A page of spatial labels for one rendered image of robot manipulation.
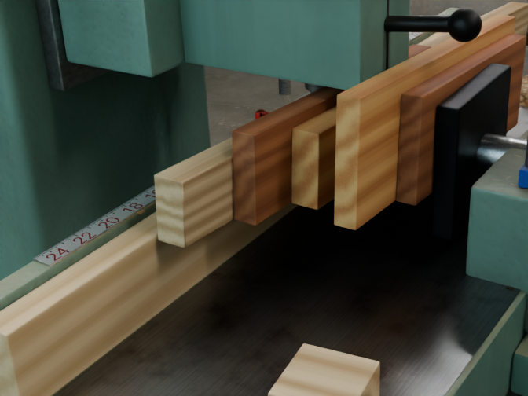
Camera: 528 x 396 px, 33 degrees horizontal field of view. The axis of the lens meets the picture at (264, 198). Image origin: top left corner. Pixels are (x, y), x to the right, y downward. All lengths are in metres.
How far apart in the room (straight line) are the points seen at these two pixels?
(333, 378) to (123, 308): 0.14
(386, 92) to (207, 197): 0.12
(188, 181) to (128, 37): 0.15
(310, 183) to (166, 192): 0.09
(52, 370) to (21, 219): 0.23
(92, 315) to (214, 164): 0.11
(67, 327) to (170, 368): 0.06
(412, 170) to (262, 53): 0.12
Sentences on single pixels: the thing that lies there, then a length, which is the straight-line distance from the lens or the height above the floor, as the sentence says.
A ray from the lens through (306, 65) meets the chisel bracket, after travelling 0.56.
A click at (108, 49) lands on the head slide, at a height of 1.02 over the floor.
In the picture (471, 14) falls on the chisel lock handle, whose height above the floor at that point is 1.05.
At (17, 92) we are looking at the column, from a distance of 0.64.
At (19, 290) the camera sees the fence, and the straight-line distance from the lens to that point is 0.47.
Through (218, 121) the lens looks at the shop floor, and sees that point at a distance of 3.22.
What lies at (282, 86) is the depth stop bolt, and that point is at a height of 0.96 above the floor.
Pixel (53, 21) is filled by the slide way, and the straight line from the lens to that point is 0.64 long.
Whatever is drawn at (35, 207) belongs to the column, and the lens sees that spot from 0.68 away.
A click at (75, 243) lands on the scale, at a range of 0.50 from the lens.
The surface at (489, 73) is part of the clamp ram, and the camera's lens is 0.60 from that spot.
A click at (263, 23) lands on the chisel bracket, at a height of 1.04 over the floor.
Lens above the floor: 1.19
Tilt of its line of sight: 27 degrees down
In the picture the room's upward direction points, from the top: 3 degrees counter-clockwise
